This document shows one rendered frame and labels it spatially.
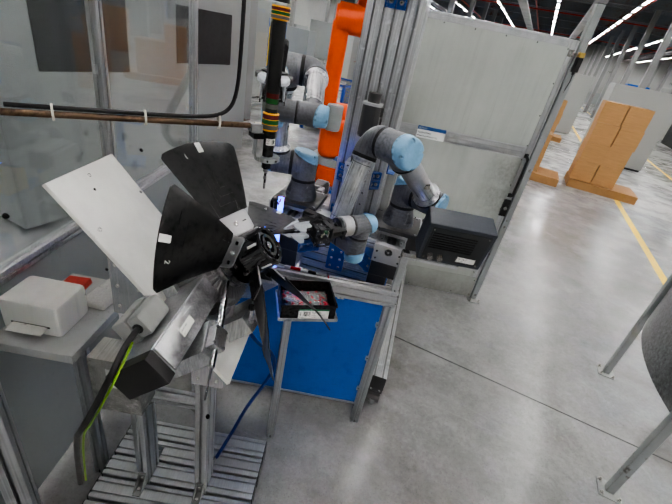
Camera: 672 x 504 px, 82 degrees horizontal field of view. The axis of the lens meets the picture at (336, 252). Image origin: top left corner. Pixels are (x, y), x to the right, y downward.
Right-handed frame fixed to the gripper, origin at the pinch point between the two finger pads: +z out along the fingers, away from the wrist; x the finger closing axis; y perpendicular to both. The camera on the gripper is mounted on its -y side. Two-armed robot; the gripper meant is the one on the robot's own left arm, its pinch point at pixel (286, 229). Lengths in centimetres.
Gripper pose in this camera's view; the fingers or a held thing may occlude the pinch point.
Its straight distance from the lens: 129.9
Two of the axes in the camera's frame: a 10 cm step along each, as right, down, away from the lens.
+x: -2.3, 8.0, 5.6
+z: -8.3, 1.4, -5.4
